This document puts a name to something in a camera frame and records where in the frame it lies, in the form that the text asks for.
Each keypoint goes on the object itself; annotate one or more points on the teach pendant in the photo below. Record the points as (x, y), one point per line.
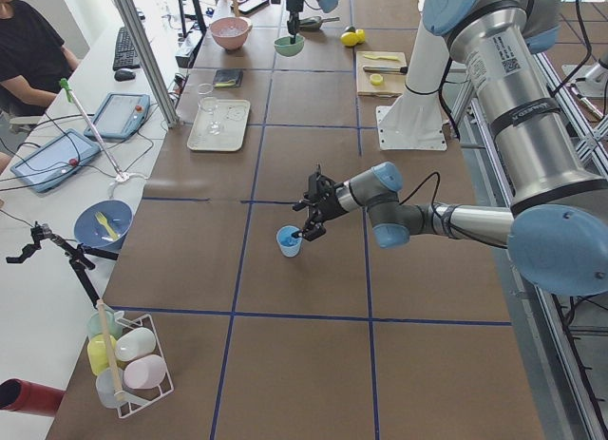
(120, 115)
(55, 161)

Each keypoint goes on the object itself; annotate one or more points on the far teach pendant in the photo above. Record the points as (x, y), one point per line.
(120, 115)

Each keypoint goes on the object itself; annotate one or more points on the yellow lemon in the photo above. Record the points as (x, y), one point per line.
(360, 35)
(349, 39)

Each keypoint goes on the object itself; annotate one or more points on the wine glass on tray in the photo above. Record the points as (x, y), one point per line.
(209, 106)

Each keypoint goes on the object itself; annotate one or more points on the person in black shirt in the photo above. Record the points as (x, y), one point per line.
(34, 59)

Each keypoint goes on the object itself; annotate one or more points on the light blue cup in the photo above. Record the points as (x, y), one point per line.
(289, 252)

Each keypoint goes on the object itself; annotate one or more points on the pink cup in rack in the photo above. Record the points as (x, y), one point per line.
(145, 373)

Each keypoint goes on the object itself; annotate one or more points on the red cylinder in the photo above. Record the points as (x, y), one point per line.
(32, 398)

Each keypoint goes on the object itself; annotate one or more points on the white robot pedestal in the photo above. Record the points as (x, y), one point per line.
(414, 121)

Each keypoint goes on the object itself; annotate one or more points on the green cup in rack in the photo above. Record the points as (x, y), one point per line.
(94, 325)

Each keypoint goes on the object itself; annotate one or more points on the ice cube in cup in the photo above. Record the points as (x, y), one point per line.
(288, 241)

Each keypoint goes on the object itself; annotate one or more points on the white tray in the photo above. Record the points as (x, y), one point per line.
(233, 115)

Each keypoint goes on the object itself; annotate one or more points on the near teach pendant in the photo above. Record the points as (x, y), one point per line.
(55, 161)

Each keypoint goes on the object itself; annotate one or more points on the blue bowl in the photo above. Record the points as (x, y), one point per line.
(91, 233)

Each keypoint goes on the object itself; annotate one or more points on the yellow fork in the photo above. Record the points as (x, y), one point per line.
(102, 219)

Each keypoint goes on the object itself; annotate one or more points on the white cup rack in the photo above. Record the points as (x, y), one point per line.
(109, 385)

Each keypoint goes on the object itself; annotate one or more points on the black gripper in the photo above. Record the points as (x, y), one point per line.
(329, 206)
(293, 9)

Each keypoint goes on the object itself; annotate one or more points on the black keyboard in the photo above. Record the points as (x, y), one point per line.
(125, 54)

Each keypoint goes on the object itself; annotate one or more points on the pink bowl of ice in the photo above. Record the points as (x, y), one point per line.
(231, 33)

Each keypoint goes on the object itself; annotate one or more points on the lemon half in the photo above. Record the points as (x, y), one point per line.
(376, 79)

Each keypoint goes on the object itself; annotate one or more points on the white cup in rack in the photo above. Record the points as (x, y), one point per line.
(136, 343)

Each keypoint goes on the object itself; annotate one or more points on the pink rod with stand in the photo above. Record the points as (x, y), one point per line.
(121, 177)

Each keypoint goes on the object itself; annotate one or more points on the yellow cup in rack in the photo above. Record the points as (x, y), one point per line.
(96, 354)

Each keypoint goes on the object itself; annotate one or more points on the wooden cutting board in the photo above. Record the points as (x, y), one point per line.
(394, 84)

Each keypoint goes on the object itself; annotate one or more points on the black computer mouse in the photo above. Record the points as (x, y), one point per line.
(124, 74)

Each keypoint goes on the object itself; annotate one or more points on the aluminium frame post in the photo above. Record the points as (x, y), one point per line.
(131, 20)

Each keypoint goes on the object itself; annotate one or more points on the yellow plastic knife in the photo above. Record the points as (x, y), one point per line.
(381, 57)

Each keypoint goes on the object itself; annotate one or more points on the glass lid on table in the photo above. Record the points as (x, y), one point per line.
(205, 89)

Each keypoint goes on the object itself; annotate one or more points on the metal ice scoop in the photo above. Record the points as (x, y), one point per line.
(314, 23)

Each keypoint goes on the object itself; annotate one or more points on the green bowl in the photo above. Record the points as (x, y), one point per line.
(289, 46)

